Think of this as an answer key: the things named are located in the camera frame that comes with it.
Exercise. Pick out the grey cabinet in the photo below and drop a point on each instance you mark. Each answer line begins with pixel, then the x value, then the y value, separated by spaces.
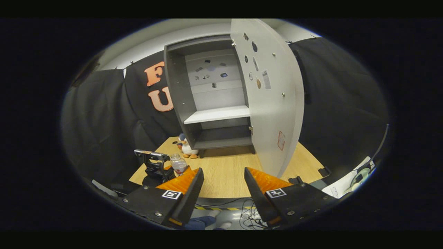
pixel 180 90

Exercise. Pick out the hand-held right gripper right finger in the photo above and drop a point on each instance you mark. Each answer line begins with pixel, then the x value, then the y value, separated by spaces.
pixel 259 197

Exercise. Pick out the black backdrop cloth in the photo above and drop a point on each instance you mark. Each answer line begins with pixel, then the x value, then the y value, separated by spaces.
pixel 346 103

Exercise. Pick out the white paper sheet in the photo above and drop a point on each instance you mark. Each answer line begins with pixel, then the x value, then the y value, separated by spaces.
pixel 337 190

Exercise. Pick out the pale green device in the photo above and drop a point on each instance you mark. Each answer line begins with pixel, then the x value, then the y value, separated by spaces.
pixel 361 176

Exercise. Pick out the person's blue trouser leg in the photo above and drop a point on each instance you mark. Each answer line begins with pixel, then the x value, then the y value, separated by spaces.
pixel 200 223

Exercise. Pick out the white cabinet shelf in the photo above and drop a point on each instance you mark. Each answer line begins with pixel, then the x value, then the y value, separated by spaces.
pixel 218 114

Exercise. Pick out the black table clamp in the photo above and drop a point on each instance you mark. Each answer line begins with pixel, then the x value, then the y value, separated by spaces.
pixel 296 180
pixel 324 172

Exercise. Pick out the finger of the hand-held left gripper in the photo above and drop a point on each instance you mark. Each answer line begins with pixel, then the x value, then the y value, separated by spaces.
pixel 187 169
pixel 167 168

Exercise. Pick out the yellow black floor tape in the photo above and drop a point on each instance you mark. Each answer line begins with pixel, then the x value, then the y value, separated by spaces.
pixel 221 208

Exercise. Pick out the white shoe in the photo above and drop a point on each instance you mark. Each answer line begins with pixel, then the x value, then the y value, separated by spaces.
pixel 226 225
pixel 214 213

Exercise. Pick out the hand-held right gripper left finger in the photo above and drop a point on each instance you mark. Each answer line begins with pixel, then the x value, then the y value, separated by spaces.
pixel 183 200

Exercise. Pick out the pale cabinet door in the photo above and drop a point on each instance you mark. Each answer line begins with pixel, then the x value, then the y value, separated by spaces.
pixel 277 103

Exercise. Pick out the penguin plush toy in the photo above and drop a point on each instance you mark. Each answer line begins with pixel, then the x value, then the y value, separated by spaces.
pixel 188 148

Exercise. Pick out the clear plastic bottle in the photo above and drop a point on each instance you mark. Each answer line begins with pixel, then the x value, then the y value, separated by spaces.
pixel 178 165

